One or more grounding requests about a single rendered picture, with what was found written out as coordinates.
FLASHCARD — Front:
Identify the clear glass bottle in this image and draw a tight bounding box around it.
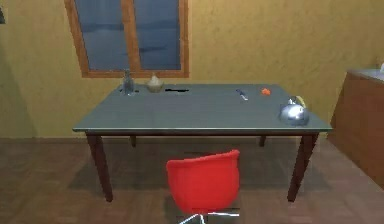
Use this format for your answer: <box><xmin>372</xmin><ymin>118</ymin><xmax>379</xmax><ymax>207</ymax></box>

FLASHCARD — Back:
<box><xmin>121</xmin><ymin>69</ymin><xmax>136</xmax><ymax>97</ymax></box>

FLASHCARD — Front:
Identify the wooden framed window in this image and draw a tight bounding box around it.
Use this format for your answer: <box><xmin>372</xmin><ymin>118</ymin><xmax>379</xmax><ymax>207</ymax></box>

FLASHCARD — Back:
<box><xmin>63</xmin><ymin>0</ymin><xmax>190</xmax><ymax>79</ymax></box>

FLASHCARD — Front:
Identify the brown wooden counter cabinet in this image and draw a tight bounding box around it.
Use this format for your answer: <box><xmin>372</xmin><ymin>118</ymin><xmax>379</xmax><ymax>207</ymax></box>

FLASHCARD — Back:
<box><xmin>327</xmin><ymin>68</ymin><xmax>384</xmax><ymax>190</ymax></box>

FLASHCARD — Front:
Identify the blue-handled knife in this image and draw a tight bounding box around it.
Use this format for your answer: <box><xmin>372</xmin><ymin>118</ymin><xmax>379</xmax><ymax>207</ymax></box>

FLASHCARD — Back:
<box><xmin>235</xmin><ymin>88</ymin><xmax>249</xmax><ymax>102</ymax></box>

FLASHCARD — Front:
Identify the red swivel chair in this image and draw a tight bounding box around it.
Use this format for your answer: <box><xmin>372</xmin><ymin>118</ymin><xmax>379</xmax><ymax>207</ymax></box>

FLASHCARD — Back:
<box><xmin>165</xmin><ymin>149</ymin><xmax>241</xmax><ymax>224</ymax></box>

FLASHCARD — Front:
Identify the grey-top wooden-leg table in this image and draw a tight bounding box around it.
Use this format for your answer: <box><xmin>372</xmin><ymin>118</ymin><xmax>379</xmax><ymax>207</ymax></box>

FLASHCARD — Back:
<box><xmin>72</xmin><ymin>83</ymin><xmax>333</xmax><ymax>203</ymax></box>

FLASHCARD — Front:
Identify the shiny silver kettle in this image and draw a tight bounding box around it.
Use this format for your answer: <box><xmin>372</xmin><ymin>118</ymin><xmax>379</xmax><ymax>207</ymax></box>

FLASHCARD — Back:
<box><xmin>278</xmin><ymin>95</ymin><xmax>310</xmax><ymax>127</ymax></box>

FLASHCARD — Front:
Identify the flat black object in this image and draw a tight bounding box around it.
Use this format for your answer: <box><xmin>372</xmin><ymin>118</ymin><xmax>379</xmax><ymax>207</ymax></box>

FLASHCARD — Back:
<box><xmin>164</xmin><ymin>87</ymin><xmax>190</xmax><ymax>94</ymax></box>

